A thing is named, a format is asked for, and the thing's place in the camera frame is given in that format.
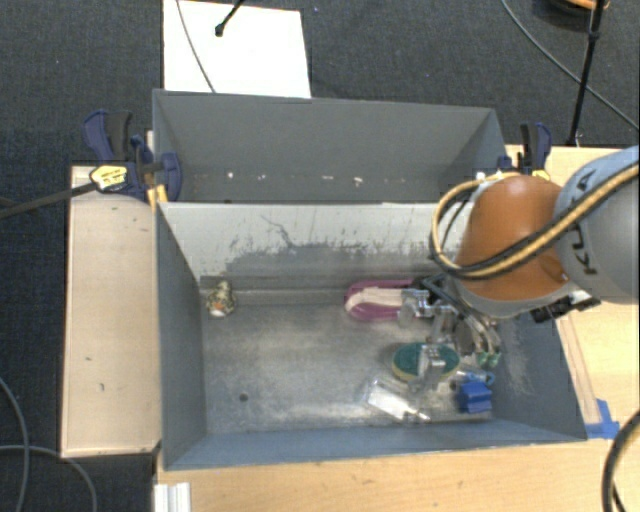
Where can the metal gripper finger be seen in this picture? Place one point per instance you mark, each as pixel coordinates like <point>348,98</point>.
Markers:
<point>430,367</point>
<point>413,309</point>

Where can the grey metal bin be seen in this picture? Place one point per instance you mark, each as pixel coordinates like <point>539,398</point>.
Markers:
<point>300,350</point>

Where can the round green and yellow sponge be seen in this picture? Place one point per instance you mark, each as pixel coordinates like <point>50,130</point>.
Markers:
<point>407,361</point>

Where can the purple and white brush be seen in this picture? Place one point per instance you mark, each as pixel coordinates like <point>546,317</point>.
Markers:
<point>372,302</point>

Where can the clear plastic bottle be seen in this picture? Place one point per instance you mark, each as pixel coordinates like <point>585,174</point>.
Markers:
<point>390,399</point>

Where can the small cream toy figure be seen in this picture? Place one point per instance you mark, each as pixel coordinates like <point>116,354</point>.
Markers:
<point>221,299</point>

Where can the blue plastic block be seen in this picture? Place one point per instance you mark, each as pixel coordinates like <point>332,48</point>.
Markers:
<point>473,396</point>

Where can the pale wood flat board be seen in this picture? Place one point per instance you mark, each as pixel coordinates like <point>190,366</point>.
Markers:
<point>110,320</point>

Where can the black cylinder on white bracket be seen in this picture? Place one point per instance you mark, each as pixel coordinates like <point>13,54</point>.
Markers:
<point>552,310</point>

